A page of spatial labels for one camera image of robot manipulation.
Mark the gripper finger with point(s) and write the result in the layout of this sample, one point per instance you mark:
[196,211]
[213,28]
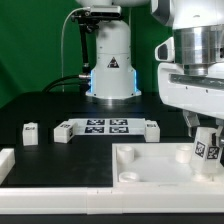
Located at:
[220,133]
[192,121]

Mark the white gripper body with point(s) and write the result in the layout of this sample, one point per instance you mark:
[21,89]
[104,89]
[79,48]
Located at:
[202,100]

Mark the white square table top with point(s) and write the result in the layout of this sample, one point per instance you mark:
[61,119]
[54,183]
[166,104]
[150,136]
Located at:
[139,165]

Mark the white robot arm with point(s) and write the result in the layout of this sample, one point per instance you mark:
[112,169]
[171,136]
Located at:
[191,62]

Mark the white marker tag sheet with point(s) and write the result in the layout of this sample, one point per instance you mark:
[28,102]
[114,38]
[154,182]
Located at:
[109,126]

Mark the white left fence piece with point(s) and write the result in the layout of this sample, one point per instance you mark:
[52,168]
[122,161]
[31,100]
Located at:
[7,161]

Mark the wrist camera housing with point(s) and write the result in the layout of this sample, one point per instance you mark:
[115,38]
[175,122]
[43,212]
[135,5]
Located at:
[165,52]

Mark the black camera stand pole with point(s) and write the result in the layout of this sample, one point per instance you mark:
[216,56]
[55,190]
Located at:
[85,59]

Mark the black camera on stand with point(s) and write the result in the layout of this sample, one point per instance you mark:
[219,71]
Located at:
[94,14]

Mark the white front fence wall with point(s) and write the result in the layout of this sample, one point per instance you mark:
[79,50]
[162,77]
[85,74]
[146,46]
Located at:
[109,201]

